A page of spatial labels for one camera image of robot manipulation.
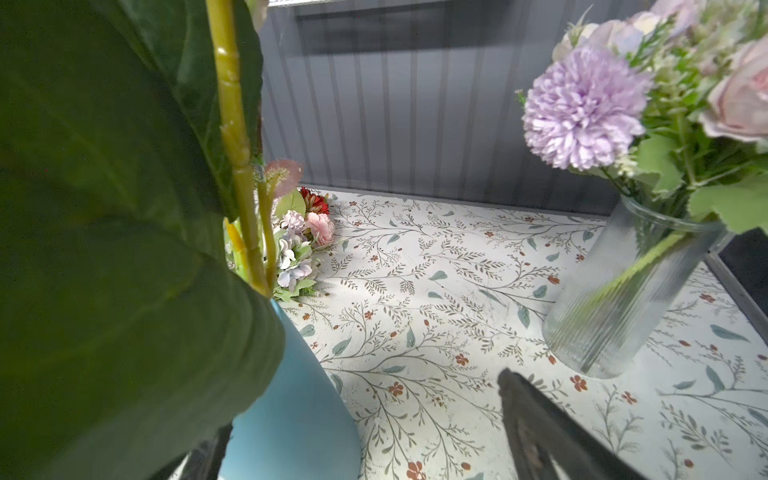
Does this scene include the pastel pink lilac bouquet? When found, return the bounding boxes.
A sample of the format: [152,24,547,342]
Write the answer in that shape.
[520,1,767,234]

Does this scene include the clear ribbed glass vase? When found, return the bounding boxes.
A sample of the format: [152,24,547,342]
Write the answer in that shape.
[542,197,725,379]

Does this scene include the blue ceramic vase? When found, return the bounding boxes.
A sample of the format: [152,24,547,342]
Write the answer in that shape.
[218,302,361,479]

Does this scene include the red gerbera flower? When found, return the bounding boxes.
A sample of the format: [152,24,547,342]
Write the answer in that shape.
[299,187,329,215]

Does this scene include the mixed pastel flower bunch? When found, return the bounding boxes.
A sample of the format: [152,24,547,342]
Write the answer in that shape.
[274,210,335,301]

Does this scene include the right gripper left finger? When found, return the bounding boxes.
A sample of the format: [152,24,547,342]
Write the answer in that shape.
[150,424,233,480]

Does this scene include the blue hydrangea flower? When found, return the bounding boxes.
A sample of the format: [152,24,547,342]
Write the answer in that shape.
[1,1,284,479]

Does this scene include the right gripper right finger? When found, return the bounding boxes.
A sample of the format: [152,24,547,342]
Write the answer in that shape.
[497,369,643,479]

